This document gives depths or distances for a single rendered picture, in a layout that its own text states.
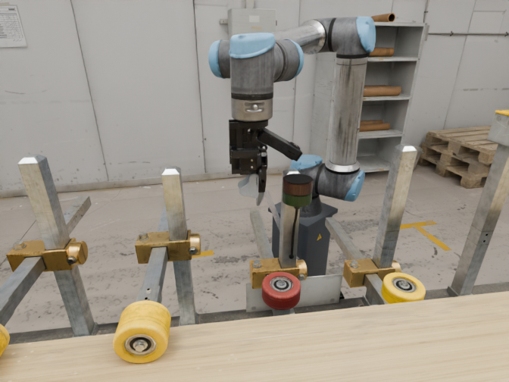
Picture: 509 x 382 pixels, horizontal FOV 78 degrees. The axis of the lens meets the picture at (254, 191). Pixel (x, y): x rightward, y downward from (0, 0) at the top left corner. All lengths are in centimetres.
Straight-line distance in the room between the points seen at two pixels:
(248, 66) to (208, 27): 266
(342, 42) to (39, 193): 104
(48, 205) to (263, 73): 49
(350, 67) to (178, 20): 225
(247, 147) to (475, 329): 55
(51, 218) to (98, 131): 275
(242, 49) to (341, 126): 77
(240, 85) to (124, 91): 272
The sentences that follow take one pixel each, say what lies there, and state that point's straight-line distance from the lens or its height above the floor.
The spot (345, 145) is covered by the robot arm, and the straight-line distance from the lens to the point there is 136.
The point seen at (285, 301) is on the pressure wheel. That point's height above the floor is 90.
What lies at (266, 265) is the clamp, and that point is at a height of 87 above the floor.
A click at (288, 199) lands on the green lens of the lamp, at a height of 108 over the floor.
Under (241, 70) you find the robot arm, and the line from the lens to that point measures 66.
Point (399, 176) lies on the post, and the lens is 76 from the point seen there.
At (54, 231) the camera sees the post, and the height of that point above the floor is 101.
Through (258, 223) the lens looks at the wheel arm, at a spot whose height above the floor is 86.
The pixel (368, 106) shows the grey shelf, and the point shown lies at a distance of 394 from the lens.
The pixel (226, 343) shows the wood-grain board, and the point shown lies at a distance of 59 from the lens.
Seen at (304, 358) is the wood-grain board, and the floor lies 90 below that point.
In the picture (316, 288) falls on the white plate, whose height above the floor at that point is 76.
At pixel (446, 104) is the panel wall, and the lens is 461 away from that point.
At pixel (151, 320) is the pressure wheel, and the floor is 98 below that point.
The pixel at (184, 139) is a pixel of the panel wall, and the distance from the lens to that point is 340.
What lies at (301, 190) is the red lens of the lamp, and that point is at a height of 110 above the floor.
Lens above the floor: 135
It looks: 25 degrees down
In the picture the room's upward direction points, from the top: straight up
